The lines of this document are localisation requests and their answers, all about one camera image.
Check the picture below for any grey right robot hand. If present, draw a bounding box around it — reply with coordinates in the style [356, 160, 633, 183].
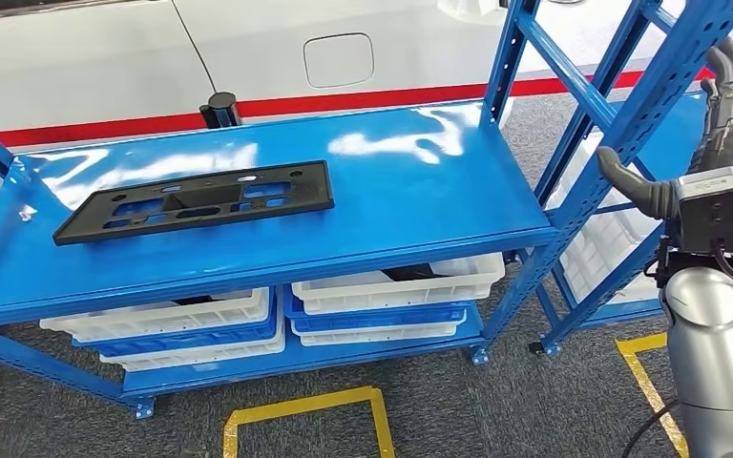
[596, 36, 733, 222]

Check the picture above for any black perforated plastic panel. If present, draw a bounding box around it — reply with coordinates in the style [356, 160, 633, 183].
[52, 159, 336, 247]

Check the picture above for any blue metal shelf rack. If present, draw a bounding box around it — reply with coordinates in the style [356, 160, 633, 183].
[527, 0, 733, 357]
[0, 0, 733, 422]

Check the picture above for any large white plastic crate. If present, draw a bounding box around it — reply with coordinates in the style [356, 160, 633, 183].
[546, 133, 733, 304]

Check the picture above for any yellow floor tape square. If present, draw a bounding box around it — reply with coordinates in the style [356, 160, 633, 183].
[615, 311, 733, 458]
[222, 385, 397, 458]

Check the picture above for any red floor tape stripe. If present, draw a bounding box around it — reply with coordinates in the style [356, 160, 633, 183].
[0, 57, 733, 153]

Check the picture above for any white car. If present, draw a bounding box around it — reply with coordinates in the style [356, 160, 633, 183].
[0, 0, 513, 143]

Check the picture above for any black bracket part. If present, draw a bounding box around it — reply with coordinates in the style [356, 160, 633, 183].
[167, 294, 220, 308]
[382, 265, 447, 283]

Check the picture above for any black cylindrical post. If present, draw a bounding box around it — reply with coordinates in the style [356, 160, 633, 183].
[199, 92, 243, 130]

